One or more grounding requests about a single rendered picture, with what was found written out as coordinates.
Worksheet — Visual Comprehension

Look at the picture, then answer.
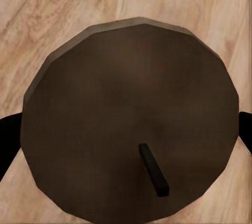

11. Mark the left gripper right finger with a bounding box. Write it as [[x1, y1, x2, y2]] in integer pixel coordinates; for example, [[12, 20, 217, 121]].
[[239, 111, 252, 154]]

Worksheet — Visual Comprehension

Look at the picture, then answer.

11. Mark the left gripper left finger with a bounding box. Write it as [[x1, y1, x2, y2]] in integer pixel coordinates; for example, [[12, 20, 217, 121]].
[[0, 113, 22, 182]]

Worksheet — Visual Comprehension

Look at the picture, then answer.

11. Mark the pillar candle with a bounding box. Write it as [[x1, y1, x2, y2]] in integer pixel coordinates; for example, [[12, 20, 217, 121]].
[[20, 16, 239, 224]]

